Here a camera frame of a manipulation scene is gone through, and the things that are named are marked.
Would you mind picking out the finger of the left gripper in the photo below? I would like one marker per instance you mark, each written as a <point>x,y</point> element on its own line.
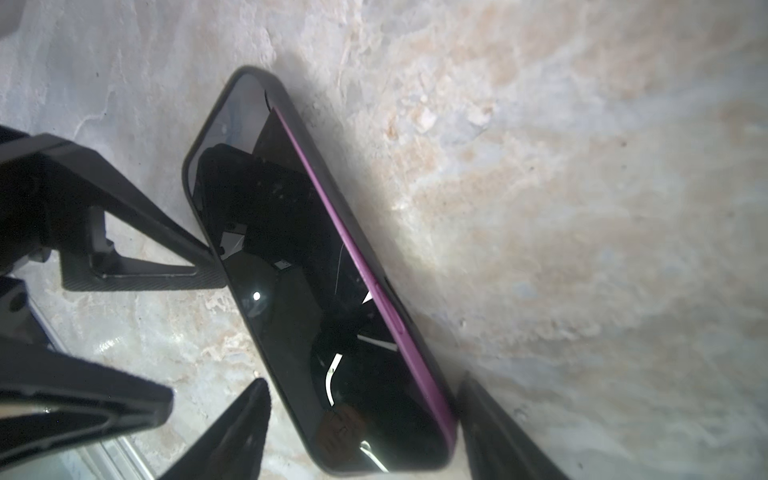
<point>51,401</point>
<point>55,195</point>

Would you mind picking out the black phone case with camera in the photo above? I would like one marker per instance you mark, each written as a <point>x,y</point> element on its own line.
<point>247,99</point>

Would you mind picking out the phone with pink edge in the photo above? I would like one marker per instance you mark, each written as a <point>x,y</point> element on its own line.
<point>343,379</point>

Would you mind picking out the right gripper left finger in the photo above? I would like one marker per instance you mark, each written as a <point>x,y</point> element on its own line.
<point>233,447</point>

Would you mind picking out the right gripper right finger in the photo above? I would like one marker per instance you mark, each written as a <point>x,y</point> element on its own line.
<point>496,446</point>

